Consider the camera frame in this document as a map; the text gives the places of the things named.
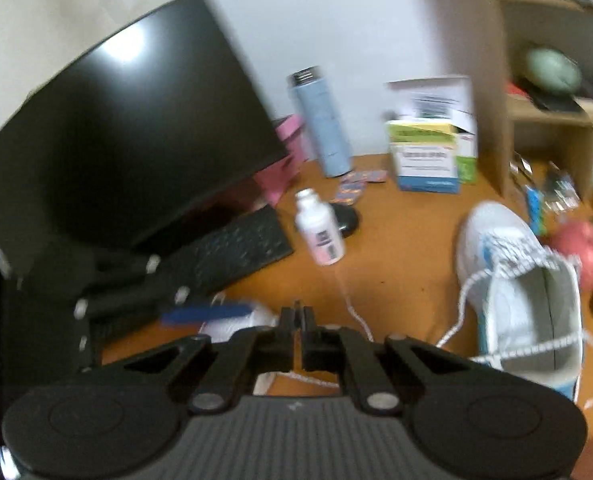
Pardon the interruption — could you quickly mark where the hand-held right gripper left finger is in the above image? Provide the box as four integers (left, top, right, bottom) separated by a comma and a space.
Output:
121, 306, 296, 413

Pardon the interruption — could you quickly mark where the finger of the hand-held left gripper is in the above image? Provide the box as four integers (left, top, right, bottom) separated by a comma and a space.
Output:
94, 255, 192, 296
89, 285, 252, 328

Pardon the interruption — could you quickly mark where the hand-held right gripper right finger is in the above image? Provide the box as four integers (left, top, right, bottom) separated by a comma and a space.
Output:
301, 306, 472, 415

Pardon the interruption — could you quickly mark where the white blue sneaker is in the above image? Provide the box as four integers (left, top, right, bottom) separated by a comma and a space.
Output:
196, 292, 282, 396
457, 200, 585, 403

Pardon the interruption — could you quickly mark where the black keyboard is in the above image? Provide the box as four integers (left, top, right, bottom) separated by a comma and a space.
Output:
94, 207, 294, 346

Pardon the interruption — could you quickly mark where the white pink plastic bottle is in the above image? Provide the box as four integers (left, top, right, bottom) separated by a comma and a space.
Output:
295, 188, 346, 266

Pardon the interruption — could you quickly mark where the black computer mouse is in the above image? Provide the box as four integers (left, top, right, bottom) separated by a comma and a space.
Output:
329, 203, 361, 237

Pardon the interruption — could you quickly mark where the black computer monitor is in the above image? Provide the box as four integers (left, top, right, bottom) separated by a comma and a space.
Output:
0, 0, 290, 261

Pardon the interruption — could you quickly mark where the pink box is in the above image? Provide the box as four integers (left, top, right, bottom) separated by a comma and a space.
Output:
254, 115, 310, 208

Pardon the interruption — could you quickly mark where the light blue thermos bottle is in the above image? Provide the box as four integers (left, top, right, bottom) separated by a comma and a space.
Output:
287, 66, 353, 178

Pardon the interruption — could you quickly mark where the green yellow medicine box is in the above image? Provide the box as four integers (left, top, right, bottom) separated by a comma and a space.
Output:
385, 119, 479, 183

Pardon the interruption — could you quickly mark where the blue packet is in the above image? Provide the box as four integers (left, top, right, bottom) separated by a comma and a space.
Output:
524, 185, 548, 237

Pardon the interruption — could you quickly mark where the white open cardboard box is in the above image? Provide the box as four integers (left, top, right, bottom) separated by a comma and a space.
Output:
385, 76, 477, 133

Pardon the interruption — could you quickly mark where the red apple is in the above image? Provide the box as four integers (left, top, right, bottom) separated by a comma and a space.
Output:
549, 220, 593, 293

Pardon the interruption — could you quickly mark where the wooden desk shelf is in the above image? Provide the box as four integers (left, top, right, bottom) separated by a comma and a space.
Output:
417, 0, 593, 201

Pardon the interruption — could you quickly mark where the green teapot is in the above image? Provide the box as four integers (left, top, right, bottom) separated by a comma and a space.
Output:
524, 47, 582, 93

